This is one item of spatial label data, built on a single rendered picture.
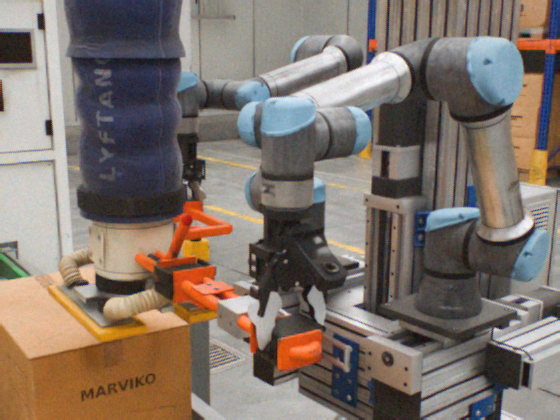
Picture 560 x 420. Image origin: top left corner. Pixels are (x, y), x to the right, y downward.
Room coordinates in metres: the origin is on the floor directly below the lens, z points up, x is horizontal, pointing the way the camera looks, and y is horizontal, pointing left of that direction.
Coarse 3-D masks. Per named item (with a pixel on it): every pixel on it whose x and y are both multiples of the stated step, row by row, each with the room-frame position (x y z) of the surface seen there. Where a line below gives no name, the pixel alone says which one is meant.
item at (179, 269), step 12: (156, 264) 1.36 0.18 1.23; (168, 264) 1.37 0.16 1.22; (180, 264) 1.38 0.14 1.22; (192, 264) 1.39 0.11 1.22; (204, 264) 1.37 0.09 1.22; (168, 276) 1.30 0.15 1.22; (180, 276) 1.30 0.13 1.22; (192, 276) 1.31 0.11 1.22; (204, 276) 1.33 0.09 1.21; (156, 288) 1.35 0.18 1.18; (168, 288) 1.32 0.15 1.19; (180, 300) 1.30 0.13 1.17
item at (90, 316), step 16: (48, 288) 1.63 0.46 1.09; (64, 288) 1.60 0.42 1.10; (64, 304) 1.53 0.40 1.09; (80, 304) 1.50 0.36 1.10; (96, 304) 1.50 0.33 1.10; (80, 320) 1.44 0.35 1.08; (96, 320) 1.41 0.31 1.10; (128, 320) 1.41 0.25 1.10; (96, 336) 1.36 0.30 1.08; (112, 336) 1.36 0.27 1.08; (128, 336) 1.38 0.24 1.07
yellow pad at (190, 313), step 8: (176, 304) 1.51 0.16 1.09; (184, 304) 1.50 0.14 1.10; (192, 304) 1.50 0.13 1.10; (176, 312) 1.49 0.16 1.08; (184, 312) 1.47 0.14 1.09; (192, 312) 1.47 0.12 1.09; (200, 312) 1.47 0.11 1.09; (208, 312) 1.47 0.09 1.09; (184, 320) 1.46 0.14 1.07; (192, 320) 1.45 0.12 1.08; (200, 320) 1.46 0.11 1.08
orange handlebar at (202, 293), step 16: (192, 208) 1.90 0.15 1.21; (208, 224) 1.80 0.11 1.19; (224, 224) 1.74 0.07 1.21; (144, 256) 1.46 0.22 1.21; (160, 256) 1.48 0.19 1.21; (192, 288) 1.26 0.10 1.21; (208, 288) 1.25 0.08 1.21; (224, 288) 1.25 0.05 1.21; (208, 304) 1.21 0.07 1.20; (240, 320) 1.12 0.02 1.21; (304, 352) 1.00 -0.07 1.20
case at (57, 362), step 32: (0, 288) 2.05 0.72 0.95; (32, 288) 2.05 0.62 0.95; (0, 320) 1.79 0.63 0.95; (32, 320) 1.79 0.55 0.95; (64, 320) 1.79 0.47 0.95; (160, 320) 1.79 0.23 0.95; (0, 352) 1.80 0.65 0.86; (32, 352) 1.59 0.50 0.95; (64, 352) 1.60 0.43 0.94; (96, 352) 1.64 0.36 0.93; (128, 352) 1.68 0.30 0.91; (160, 352) 1.72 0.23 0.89; (0, 384) 1.83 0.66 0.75; (32, 384) 1.56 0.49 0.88; (64, 384) 1.60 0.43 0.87; (96, 384) 1.64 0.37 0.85; (128, 384) 1.68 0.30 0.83; (160, 384) 1.72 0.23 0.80; (0, 416) 1.87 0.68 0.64; (32, 416) 1.57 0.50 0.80; (64, 416) 1.59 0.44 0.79; (96, 416) 1.63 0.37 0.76; (128, 416) 1.68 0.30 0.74; (160, 416) 1.72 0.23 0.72
